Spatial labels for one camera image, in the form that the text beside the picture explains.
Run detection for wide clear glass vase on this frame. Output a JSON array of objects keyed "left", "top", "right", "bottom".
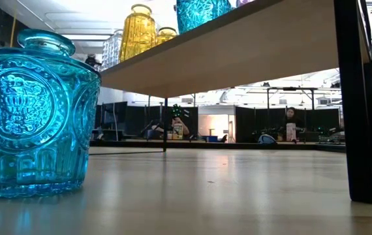
[{"left": 100, "top": 29, "right": 123, "bottom": 71}]

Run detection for black aluminium table frame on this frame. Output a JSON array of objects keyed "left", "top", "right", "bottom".
[{"left": 89, "top": 138, "right": 372, "bottom": 157}]

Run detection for yellow hanging strap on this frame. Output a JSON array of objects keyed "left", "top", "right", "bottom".
[{"left": 8, "top": 9, "right": 18, "bottom": 48}]

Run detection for blue white rounded object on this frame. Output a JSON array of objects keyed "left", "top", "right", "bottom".
[{"left": 257, "top": 133, "right": 277, "bottom": 145}]

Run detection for wooden shelf with black legs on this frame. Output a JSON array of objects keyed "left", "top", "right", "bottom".
[{"left": 100, "top": 0, "right": 372, "bottom": 205}]

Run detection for black monitor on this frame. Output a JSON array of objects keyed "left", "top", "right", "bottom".
[{"left": 102, "top": 101, "right": 129, "bottom": 131}]

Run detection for black background rig frame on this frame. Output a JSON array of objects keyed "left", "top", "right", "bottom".
[{"left": 266, "top": 86, "right": 319, "bottom": 110}]

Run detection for yellow white container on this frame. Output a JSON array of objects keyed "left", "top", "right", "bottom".
[{"left": 172, "top": 123, "right": 184, "bottom": 140}]

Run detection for teal square glass vase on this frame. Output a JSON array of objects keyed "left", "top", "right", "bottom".
[{"left": 176, "top": 0, "right": 236, "bottom": 35}]

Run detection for yellow ribbed glass vase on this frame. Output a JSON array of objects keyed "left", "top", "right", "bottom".
[{"left": 156, "top": 27, "right": 178, "bottom": 46}]

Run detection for white cylindrical container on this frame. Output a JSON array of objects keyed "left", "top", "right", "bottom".
[{"left": 285, "top": 122, "right": 298, "bottom": 143}]

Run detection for teal embossed round glass vase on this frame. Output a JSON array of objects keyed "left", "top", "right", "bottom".
[{"left": 0, "top": 28, "right": 102, "bottom": 199}]

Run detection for black partition panels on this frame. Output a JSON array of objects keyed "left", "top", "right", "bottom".
[{"left": 94, "top": 104, "right": 340, "bottom": 144}]

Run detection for small yellow glass vase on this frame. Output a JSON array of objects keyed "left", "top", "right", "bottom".
[{"left": 119, "top": 3, "right": 157, "bottom": 63}]

